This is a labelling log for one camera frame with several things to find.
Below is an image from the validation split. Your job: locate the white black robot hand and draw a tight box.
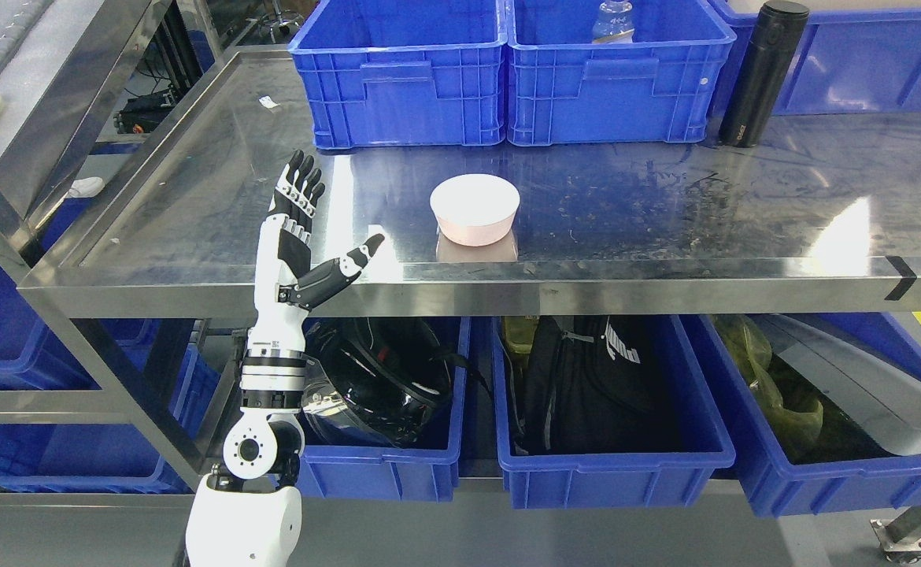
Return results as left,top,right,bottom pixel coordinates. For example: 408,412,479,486
244,150,385,369

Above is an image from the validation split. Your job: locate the pink bowl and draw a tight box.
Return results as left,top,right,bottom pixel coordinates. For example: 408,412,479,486
429,173,520,246

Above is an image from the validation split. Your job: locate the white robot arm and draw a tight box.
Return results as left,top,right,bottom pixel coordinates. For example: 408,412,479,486
184,356,307,566

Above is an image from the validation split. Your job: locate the blue bin shelf left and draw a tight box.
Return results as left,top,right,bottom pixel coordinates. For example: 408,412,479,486
0,268,98,391

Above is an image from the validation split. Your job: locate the steel shelf rack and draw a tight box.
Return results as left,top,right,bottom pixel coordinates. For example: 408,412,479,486
0,1,202,488

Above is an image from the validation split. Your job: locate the blue crate on table middle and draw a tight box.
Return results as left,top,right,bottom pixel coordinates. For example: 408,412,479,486
506,1,735,146

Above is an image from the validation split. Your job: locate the blue crate on table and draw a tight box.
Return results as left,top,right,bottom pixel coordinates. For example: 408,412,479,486
506,1,735,146
710,1,921,116
287,1,507,150

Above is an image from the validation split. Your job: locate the black helmet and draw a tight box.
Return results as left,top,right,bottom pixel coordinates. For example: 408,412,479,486
303,318,468,448

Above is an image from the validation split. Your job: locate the blue bin with helmet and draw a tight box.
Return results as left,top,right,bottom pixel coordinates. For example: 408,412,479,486
299,318,479,502

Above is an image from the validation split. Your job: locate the blue crate on table left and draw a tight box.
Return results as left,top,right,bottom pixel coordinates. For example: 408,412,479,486
287,1,507,150

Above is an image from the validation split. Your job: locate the black backpack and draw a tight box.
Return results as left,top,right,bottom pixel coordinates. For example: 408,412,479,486
511,315,682,455

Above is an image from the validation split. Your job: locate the blue bin with backpack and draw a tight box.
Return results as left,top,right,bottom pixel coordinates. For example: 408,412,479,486
491,315,737,510

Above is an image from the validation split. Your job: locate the clear plastic bottle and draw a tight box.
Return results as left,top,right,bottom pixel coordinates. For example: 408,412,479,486
591,1,634,44

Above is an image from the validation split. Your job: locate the yellow green bag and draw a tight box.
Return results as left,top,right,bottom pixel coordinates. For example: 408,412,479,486
710,313,824,461

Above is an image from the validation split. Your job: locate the black thermos bottle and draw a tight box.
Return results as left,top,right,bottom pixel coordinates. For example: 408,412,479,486
719,1,810,148

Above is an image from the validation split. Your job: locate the steel table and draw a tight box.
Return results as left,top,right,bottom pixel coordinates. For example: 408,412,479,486
18,44,921,567

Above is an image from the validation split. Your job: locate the blue bin lower right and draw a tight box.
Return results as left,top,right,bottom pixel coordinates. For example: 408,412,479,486
680,315,921,517

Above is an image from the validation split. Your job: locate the blue crate on table right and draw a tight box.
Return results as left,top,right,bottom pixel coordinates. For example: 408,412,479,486
710,1,921,116

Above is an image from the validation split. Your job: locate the grey flat panel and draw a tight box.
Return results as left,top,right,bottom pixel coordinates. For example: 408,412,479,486
753,313,921,456

